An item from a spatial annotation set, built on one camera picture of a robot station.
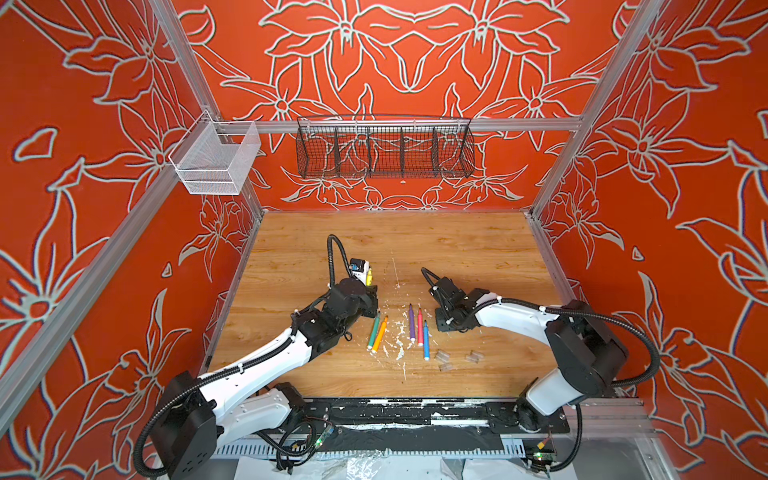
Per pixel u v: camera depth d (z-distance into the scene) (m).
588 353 0.44
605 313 0.84
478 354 0.83
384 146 0.97
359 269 0.68
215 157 0.94
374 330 0.87
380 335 0.86
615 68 0.79
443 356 0.83
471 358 0.83
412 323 0.89
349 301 0.57
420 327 0.88
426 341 0.85
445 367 0.81
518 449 0.70
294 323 0.55
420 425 0.73
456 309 0.67
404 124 0.91
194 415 0.39
